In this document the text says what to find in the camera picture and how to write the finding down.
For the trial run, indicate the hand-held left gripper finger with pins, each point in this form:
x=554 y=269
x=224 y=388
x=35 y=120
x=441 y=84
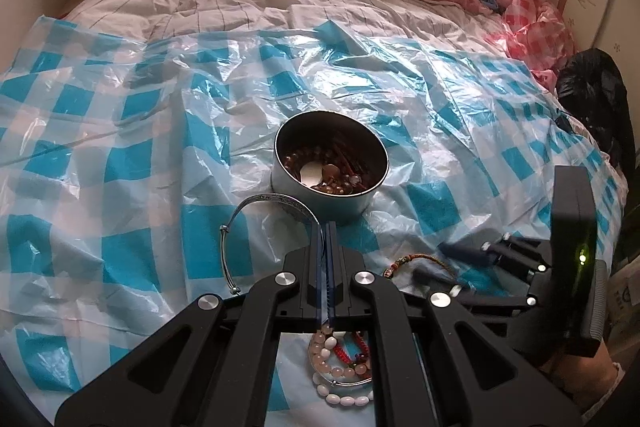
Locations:
x=318 y=277
x=331 y=277

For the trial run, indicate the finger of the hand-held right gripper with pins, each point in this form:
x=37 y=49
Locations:
x=462 y=253
x=500 y=302

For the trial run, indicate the round metal tin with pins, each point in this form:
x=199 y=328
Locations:
x=320 y=207

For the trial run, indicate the engraved silver bangle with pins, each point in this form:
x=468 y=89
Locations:
x=260 y=198

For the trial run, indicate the person's right forearm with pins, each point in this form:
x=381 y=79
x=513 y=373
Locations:
x=590 y=382

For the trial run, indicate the thin silver bangle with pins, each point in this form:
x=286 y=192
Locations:
x=350 y=382

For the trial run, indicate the black plastic bag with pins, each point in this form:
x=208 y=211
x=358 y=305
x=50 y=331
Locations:
x=595 y=97

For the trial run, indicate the blue checkered plastic sheet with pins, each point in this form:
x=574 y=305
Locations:
x=150 y=157

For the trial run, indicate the pink checkered plastic sheet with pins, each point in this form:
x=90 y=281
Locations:
x=535 y=27

